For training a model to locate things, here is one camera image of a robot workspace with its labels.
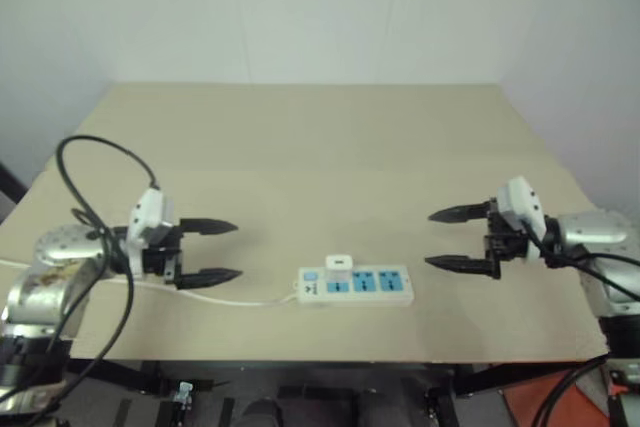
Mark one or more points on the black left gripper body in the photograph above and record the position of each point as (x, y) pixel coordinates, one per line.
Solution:
(159, 259)

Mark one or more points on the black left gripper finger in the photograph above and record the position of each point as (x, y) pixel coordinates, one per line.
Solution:
(210, 279)
(210, 227)

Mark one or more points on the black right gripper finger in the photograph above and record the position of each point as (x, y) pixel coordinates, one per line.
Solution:
(465, 265)
(462, 213)

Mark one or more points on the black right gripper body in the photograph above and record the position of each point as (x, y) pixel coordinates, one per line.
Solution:
(506, 244)

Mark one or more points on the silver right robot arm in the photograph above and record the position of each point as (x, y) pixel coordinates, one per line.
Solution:
(592, 228)

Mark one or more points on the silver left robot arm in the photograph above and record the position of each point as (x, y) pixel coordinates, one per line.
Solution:
(55, 252)

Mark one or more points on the white power strip blue sockets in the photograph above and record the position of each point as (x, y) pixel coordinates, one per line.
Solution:
(375, 292)

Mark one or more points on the white charger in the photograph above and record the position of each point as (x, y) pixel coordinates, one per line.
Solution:
(339, 269)

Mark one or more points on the small silver clamp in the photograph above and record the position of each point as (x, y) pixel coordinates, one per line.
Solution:
(184, 393)

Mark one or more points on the dark rounded shape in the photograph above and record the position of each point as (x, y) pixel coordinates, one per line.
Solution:
(262, 412)

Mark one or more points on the orange cloth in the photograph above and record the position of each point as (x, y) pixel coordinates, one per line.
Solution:
(545, 402)

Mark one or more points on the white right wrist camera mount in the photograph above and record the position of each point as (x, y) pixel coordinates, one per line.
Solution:
(520, 204)

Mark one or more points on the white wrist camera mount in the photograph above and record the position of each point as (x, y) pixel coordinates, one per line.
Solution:
(520, 204)
(145, 212)

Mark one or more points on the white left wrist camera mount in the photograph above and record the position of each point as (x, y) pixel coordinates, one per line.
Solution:
(145, 212)

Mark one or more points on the black table frame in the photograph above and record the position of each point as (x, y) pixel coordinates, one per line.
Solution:
(320, 372)

